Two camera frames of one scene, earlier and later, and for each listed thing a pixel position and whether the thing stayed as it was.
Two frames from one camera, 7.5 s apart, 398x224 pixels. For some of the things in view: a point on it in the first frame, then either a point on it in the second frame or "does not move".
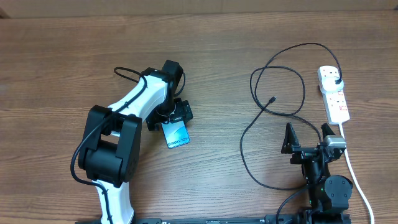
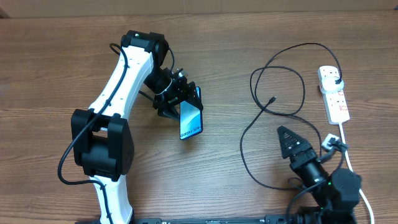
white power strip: (334, 101) does not move
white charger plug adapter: (328, 84) does not move
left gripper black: (184, 111) -> (180, 94)
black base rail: (197, 219) does not move
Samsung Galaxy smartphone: (176, 133) -> (191, 118)
